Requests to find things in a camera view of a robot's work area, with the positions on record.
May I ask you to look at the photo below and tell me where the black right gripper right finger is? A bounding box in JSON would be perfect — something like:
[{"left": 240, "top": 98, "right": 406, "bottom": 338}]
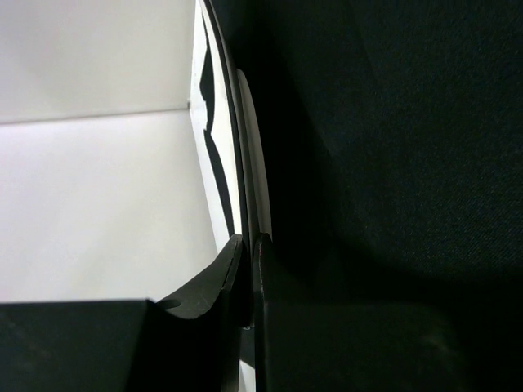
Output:
[{"left": 253, "top": 235, "right": 522, "bottom": 391}]

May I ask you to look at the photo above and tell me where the white square plate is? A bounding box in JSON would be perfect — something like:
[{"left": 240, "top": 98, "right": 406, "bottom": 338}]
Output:
[{"left": 190, "top": 1, "right": 272, "bottom": 277}]

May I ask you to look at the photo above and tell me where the black cloth placemat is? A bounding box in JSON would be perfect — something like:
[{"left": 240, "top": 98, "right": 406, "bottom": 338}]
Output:
[{"left": 214, "top": 1, "right": 522, "bottom": 312}]

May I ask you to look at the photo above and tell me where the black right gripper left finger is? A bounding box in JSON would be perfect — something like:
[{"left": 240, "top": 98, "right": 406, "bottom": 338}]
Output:
[{"left": 1, "top": 235, "right": 245, "bottom": 391}]

